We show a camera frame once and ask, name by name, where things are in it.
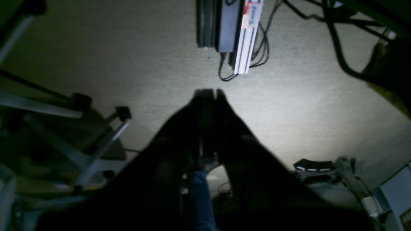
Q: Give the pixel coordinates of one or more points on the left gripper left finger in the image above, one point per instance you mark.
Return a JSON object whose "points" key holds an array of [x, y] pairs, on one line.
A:
{"points": [[163, 189]]}

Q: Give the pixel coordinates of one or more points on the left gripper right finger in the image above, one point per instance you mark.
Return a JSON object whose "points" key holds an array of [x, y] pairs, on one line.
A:
{"points": [[267, 196]]}

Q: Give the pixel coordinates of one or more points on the metal chair base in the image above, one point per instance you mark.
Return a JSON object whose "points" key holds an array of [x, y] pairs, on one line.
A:
{"points": [[47, 119]]}

